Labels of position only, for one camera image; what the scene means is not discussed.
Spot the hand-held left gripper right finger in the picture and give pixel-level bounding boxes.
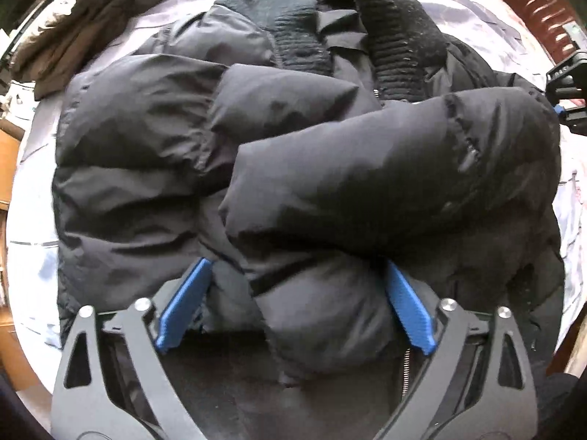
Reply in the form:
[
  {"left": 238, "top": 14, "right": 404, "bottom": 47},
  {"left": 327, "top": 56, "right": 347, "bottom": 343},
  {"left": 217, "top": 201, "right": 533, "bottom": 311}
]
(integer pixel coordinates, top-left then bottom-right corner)
[{"left": 373, "top": 259, "right": 537, "bottom": 440}]

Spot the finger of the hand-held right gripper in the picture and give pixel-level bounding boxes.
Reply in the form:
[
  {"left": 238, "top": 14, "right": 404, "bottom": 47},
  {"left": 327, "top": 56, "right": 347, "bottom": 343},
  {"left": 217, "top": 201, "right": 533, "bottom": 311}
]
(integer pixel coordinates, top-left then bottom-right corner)
[{"left": 553, "top": 100, "right": 587, "bottom": 131}]

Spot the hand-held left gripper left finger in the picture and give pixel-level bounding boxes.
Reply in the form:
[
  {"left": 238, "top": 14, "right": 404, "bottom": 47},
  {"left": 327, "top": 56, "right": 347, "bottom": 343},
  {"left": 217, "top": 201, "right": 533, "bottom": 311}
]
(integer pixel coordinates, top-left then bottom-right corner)
[{"left": 52, "top": 259, "right": 212, "bottom": 440}]

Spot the black puffer jacket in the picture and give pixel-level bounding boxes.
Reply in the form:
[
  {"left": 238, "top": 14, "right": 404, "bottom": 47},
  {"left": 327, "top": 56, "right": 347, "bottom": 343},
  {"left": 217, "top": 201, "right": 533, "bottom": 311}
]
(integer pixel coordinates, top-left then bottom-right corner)
[{"left": 51, "top": 0, "right": 567, "bottom": 440}]

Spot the dark wooden headboard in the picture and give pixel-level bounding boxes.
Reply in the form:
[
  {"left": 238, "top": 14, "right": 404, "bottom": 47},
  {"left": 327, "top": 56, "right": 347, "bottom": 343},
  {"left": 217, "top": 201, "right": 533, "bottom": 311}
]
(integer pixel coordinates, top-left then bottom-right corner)
[{"left": 486, "top": 0, "right": 579, "bottom": 70}]

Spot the blue checked bedsheet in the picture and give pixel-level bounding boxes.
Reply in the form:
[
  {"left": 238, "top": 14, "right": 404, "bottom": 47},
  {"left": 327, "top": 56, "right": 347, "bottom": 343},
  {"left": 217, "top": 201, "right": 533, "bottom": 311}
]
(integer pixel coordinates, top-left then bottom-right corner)
[{"left": 7, "top": 0, "right": 587, "bottom": 390}]

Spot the yellow wooden cabinet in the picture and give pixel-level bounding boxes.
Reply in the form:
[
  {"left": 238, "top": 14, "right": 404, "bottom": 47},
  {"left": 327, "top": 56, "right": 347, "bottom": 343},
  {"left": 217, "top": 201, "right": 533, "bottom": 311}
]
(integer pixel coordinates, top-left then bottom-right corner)
[{"left": 0, "top": 117, "right": 37, "bottom": 392}]

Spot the brown puffer jacket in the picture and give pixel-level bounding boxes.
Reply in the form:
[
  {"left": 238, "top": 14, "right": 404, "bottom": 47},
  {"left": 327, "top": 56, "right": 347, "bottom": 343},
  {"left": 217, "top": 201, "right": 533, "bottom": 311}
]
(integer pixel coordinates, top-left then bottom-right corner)
[{"left": 9, "top": 0, "right": 205, "bottom": 99}]

